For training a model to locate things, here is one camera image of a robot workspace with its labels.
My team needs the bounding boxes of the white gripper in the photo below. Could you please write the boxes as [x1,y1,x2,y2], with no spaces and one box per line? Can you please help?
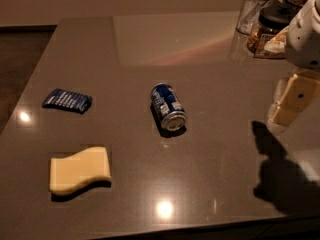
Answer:
[267,14,320,133]

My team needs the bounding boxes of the blue pepsi can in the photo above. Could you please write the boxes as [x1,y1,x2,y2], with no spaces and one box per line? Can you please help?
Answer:
[150,83,187,132]

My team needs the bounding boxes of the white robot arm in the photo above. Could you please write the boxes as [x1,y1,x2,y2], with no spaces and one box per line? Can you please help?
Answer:
[265,0,320,133]

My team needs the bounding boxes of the glass jar with black lid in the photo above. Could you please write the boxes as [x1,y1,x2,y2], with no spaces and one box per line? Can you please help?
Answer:
[247,4,295,59]

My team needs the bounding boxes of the clear glass cup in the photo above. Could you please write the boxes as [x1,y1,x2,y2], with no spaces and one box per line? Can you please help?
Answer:
[236,0,273,35]

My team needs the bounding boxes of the blue snack packet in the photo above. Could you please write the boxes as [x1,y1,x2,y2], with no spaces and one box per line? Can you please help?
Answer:
[42,89,92,114]

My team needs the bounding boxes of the yellow sponge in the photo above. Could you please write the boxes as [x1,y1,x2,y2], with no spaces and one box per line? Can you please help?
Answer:
[49,147,111,196]

